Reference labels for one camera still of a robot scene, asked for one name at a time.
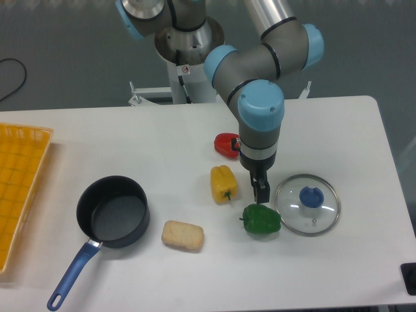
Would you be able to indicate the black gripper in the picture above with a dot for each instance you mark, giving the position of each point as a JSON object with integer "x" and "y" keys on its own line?
{"x": 261, "y": 187}

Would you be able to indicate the beige bread loaf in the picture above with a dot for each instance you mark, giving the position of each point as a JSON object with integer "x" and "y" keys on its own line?
{"x": 183, "y": 235}

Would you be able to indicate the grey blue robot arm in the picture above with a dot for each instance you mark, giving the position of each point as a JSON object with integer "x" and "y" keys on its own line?
{"x": 259, "y": 105}

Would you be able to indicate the green bell pepper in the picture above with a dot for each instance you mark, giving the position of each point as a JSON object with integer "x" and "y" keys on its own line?
{"x": 260, "y": 219}

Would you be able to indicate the yellow bell pepper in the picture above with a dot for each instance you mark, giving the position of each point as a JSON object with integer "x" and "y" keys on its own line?
{"x": 224, "y": 186}

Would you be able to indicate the glass lid blue knob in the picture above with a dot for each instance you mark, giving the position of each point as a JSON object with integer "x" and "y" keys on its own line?
{"x": 308, "y": 205}

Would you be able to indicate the red bell pepper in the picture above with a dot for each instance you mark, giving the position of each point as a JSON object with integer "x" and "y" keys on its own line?
{"x": 222, "y": 144}

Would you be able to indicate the black object table corner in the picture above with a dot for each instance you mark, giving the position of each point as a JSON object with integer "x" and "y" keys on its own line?
{"x": 408, "y": 271}

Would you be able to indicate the yellow plastic basket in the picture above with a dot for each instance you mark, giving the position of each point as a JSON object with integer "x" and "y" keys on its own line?
{"x": 23, "y": 150}

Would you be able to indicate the black saucepan blue handle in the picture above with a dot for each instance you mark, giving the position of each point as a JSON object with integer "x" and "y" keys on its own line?
{"x": 113, "y": 212}

